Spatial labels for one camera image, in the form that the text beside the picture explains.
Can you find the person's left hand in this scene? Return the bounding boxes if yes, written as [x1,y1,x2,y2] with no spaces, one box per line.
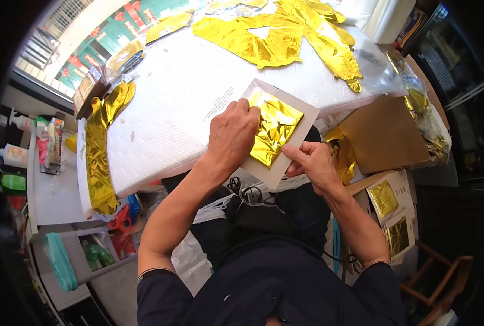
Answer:
[202,98,262,173]

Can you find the person's right hand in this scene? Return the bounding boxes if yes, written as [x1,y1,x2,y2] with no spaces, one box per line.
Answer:
[281,141,341,196]

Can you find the person's left fingers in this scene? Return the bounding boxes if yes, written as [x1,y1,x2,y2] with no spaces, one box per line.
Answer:
[224,98,262,131]

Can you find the person's right fingers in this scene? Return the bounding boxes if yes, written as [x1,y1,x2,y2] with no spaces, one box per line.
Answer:
[286,162,308,178]

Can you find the person's right index finger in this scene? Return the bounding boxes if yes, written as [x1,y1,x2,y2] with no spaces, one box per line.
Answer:
[301,141,326,154]

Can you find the person's right thumb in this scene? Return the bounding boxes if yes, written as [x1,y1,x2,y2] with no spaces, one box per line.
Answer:
[281,144,309,162]

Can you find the white square packet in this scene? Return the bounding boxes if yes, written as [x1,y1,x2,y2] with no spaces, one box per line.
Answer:
[239,78,321,189]

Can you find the gold foil balloon beside box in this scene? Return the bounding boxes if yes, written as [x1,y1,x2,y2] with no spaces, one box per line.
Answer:
[327,126,357,186]

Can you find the person's legs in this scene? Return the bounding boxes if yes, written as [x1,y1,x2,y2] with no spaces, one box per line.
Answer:
[162,126,332,267]

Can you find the triangle-holed gold foil balloon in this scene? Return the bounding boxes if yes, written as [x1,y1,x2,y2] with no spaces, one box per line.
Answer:
[192,13,304,69]

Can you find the white quilted mat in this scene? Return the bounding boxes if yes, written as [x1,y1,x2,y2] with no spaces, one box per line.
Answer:
[77,18,405,218]

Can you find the brown cardboard box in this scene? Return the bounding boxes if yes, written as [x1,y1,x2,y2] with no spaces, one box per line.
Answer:
[338,95,432,176]

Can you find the packed white gold foil packet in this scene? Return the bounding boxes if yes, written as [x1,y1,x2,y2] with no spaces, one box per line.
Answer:
[382,211,418,262]
[366,170,415,226]

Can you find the long branched gold foil balloon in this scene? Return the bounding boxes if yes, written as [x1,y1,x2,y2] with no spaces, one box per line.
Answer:
[275,0,365,93]

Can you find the small flat gold foil balloon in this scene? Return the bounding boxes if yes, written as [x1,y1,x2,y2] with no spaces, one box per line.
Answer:
[145,11,194,45]

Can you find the large plastic bag of foil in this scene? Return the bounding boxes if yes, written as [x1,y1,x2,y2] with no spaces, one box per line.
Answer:
[384,48,453,165]

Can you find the person's body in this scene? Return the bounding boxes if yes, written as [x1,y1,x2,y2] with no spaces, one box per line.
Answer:
[136,236,407,326]

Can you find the clear bag with gold foil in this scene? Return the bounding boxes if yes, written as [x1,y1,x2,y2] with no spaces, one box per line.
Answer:
[105,39,145,79]

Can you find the clear plastic bag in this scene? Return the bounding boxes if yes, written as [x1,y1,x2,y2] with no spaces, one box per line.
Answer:
[170,231,213,296]

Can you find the white paper roll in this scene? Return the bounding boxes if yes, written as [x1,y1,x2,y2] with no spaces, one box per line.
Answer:
[362,0,417,45]

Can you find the crumpled long gold foil balloon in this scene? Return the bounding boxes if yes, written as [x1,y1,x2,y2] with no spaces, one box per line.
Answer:
[85,80,137,216]

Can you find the stack of brown packets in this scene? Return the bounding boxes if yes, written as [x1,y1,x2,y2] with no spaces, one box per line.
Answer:
[72,66,109,120]

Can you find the red scissors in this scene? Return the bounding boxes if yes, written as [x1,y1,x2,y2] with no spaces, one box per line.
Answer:
[108,203,133,235]

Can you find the wooden chair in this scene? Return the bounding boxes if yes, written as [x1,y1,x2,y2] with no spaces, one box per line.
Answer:
[400,240,474,326]

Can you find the window with grille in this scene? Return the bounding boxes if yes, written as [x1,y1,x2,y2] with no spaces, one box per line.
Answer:
[13,0,210,100]

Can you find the white spray bottle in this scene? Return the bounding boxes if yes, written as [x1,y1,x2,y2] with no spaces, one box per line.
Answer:
[8,108,36,132]

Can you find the grey bin with teal bag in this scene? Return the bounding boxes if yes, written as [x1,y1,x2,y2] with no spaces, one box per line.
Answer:
[32,227,138,292]

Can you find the white bottle orange label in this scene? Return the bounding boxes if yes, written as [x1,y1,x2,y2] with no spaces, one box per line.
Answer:
[0,144,29,169]

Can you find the green bottle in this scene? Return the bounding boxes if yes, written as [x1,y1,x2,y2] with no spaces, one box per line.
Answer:
[0,173,27,195]

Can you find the black coiled cable with adapter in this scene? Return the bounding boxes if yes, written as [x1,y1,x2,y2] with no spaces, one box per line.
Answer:
[227,176,280,208]

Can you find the black wire shelf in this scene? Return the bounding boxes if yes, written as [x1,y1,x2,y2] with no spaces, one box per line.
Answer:
[401,3,484,180]

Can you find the black wire rack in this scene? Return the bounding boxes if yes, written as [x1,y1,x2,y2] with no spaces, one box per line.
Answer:
[37,113,67,176]

